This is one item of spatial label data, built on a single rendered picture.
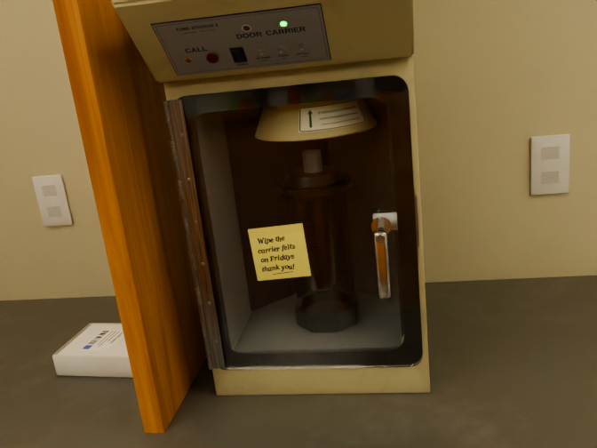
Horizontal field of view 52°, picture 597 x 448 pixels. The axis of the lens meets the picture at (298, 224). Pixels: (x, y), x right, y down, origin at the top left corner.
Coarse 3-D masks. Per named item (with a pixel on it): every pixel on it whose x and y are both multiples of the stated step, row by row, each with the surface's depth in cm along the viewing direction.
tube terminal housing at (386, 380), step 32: (352, 64) 75; (384, 64) 75; (416, 128) 77; (416, 160) 78; (416, 192) 79; (224, 384) 92; (256, 384) 91; (288, 384) 91; (320, 384) 90; (352, 384) 89; (384, 384) 88; (416, 384) 88
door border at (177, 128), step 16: (176, 112) 79; (176, 128) 80; (176, 144) 80; (176, 176) 81; (192, 176) 81; (192, 192) 82; (192, 208) 83; (192, 224) 84; (192, 240) 84; (192, 272) 86; (208, 272) 86; (208, 288) 86; (208, 304) 87; (208, 320) 88; (208, 336) 89; (208, 352) 89
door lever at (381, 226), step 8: (376, 224) 79; (384, 224) 79; (376, 232) 75; (384, 232) 75; (376, 240) 75; (384, 240) 75; (376, 248) 76; (384, 248) 75; (376, 256) 76; (384, 256) 76; (376, 264) 76; (384, 264) 76; (384, 272) 76; (384, 280) 77; (384, 288) 77; (384, 296) 77
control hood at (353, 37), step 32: (128, 0) 65; (160, 0) 65; (192, 0) 65; (224, 0) 65; (256, 0) 65; (288, 0) 65; (320, 0) 64; (352, 0) 64; (384, 0) 64; (128, 32) 70; (352, 32) 68; (384, 32) 68; (160, 64) 74; (288, 64) 73; (320, 64) 73
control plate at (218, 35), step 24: (168, 24) 68; (192, 24) 68; (216, 24) 68; (240, 24) 68; (264, 24) 68; (288, 24) 67; (312, 24) 67; (168, 48) 71; (192, 48) 71; (216, 48) 71; (264, 48) 71; (288, 48) 71; (312, 48) 71; (192, 72) 75
